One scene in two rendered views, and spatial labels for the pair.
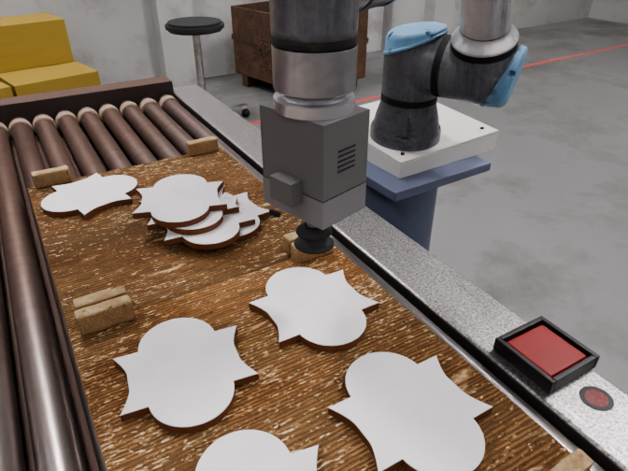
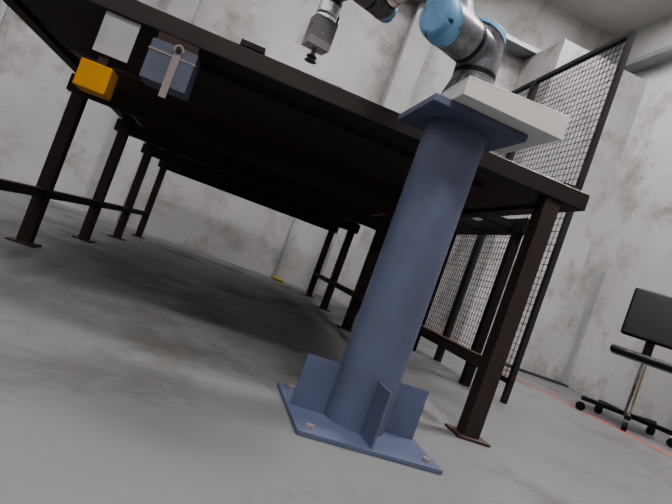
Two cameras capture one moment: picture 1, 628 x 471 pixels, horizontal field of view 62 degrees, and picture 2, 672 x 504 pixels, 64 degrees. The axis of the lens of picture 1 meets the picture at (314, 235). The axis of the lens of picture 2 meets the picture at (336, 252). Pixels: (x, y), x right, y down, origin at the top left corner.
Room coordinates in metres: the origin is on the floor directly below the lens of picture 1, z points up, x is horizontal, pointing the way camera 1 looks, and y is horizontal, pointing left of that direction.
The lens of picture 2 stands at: (1.39, -1.64, 0.38)
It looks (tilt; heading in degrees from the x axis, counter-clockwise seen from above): 2 degrees up; 110
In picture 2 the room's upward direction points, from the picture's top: 20 degrees clockwise
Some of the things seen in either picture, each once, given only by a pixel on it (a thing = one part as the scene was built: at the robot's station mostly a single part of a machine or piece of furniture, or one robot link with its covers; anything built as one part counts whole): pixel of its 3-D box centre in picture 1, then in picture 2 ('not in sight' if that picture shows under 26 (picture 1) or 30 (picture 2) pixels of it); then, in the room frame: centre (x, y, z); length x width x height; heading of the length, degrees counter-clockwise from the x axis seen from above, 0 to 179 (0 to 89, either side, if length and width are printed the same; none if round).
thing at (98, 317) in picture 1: (105, 314); not in sight; (0.45, 0.23, 0.95); 0.06 x 0.02 x 0.03; 121
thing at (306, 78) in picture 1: (311, 69); (328, 12); (0.48, 0.00, 1.21); 0.08 x 0.08 x 0.05
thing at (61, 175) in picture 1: (51, 177); not in sight; (0.80, 0.44, 0.95); 0.06 x 0.02 x 0.03; 121
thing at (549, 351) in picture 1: (544, 353); not in sight; (0.42, -0.25, 0.92); 0.06 x 0.06 x 0.01; 30
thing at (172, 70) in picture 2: not in sight; (170, 71); (0.25, -0.36, 0.77); 0.14 x 0.11 x 0.18; 30
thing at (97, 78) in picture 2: not in sight; (105, 54); (0.10, -0.45, 0.74); 0.09 x 0.08 x 0.24; 30
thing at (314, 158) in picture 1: (304, 154); (319, 34); (0.47, 0.01, 1.13); 0.10 x 0.09 x 0.16; 136
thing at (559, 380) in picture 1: (545, 351); (252, 50); (0.42, -0.25, 0.92); 0.08 x 0.08 x 0.02; 30
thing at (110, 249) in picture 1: (166, 217); not in sight; (0.71, 0.23, 0.93); 0.41 x 0.35 x 0.02; 31
